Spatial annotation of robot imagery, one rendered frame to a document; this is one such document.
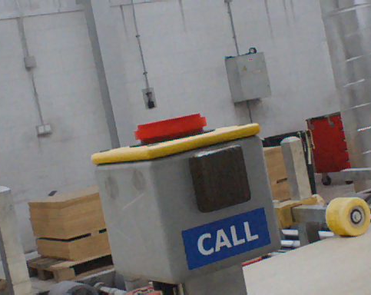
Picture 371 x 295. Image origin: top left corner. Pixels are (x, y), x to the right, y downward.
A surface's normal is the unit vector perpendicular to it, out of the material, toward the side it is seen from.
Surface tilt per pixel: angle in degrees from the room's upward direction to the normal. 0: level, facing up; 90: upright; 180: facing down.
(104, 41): 90
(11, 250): 90
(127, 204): 90
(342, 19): 90
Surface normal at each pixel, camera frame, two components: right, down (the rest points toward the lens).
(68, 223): 0.52, -0.06
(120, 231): -0.84, 0.19
